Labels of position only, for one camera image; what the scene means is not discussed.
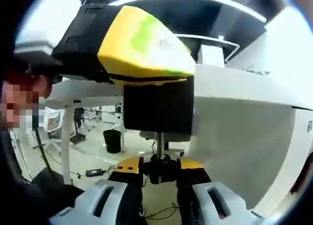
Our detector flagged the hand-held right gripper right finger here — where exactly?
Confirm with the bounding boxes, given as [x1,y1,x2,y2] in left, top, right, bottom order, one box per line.
[176,157,263,225]

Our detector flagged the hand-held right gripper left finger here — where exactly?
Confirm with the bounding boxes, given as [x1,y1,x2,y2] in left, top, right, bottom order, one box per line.
[48,157,145,225]

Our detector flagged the black case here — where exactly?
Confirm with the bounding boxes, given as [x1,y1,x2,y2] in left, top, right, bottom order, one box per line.
[123,75,195,185]

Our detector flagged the white desk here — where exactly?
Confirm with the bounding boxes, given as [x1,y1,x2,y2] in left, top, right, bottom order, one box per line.
[39,63,313,212]

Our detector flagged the person's left hand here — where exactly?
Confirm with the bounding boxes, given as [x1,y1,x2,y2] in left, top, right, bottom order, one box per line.
[26,73,54,99]

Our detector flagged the white square column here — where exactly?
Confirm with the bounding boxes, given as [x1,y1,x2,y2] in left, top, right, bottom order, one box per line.
[197,44,225,67]

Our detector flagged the black trash bin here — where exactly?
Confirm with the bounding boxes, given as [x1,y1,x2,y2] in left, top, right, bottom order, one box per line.
[102,129,122,154]

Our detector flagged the person's dark clothing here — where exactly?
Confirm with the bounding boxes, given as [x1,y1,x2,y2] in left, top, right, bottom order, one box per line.
[0,129,32,225]

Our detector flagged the white office chair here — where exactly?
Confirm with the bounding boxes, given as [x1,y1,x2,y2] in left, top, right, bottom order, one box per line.
[45,107,62,150]

